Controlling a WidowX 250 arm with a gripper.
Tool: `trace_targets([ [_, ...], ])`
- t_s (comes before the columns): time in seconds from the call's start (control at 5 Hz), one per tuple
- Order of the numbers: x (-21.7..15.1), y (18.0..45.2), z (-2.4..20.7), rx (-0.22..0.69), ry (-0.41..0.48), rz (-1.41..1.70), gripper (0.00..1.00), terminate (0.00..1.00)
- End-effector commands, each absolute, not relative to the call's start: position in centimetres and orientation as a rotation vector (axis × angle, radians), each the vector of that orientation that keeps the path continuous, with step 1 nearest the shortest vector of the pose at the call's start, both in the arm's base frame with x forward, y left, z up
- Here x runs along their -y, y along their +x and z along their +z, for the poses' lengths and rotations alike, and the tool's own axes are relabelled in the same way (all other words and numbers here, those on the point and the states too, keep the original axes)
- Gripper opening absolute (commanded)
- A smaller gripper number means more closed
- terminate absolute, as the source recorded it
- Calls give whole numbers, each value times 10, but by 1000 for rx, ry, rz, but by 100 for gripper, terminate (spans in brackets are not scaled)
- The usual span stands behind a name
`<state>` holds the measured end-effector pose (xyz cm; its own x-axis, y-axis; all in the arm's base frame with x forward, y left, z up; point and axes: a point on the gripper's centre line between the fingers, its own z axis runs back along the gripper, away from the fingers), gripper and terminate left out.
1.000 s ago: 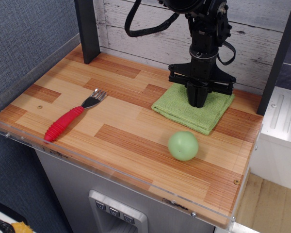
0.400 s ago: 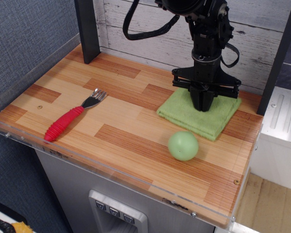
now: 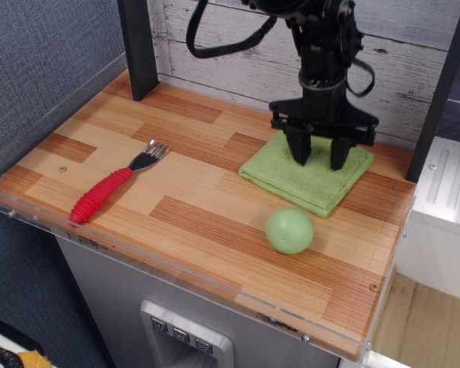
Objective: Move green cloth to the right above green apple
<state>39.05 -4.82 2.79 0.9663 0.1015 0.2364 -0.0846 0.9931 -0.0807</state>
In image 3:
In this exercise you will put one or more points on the silver toy dishwasher front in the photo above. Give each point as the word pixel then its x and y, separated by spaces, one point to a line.
pixel 150 318

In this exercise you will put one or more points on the yellow object at corner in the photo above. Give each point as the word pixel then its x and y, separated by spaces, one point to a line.
pixel 33 359

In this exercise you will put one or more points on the black white box corner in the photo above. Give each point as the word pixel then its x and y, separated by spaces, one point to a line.
pixel 12 342

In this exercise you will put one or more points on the green cloth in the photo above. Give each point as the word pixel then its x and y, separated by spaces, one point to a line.
pixel 313 186

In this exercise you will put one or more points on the dark right frame post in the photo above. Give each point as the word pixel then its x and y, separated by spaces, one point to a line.
pixel 442 91

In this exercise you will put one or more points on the white toy sink counter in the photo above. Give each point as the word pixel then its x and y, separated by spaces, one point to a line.
pixel 428 251

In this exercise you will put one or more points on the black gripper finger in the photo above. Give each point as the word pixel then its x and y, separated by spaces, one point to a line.
pixel 299 143
pixel 340 148

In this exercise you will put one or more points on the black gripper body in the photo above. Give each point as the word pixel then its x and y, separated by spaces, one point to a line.
pixel 324 110

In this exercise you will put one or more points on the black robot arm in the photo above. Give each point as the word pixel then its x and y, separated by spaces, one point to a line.
pixel 327 40

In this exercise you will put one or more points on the red handled metal fork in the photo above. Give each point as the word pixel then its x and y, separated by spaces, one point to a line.
pixel 95 197

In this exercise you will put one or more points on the green round fruit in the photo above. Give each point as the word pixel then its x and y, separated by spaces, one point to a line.
pixel 289 230

